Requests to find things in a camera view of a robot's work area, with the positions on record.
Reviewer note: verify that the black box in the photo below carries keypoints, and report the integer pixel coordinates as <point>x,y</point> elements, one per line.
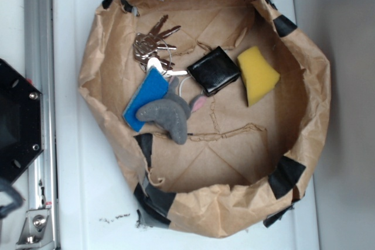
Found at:
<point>214,71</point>

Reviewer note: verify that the grey plush toy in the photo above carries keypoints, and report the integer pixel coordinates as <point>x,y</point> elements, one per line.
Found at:
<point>171,112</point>

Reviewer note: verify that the blue sponge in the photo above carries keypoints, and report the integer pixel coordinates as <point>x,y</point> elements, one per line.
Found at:
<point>153,87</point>

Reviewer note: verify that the white key tag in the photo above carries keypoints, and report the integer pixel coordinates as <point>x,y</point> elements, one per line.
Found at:
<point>154,63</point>

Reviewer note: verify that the silver key bunch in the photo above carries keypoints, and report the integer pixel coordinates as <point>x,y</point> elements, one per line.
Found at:
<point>147,46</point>

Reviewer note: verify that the brown paper bag bin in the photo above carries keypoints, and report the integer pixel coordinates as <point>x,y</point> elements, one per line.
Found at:
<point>240,165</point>

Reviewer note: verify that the yellow sponge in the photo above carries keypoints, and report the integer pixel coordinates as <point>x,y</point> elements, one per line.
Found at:
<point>258,76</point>

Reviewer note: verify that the white tray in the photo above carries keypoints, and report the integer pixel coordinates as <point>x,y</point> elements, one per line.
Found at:
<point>97,209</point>

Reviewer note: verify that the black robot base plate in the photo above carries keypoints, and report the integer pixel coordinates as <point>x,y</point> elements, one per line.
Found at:
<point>21,123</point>

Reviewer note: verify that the aluminium frame rail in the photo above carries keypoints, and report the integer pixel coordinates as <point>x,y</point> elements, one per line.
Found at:
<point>42,174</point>

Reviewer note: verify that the metal corner bracket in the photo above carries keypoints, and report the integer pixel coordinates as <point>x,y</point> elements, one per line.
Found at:
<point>36,231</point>

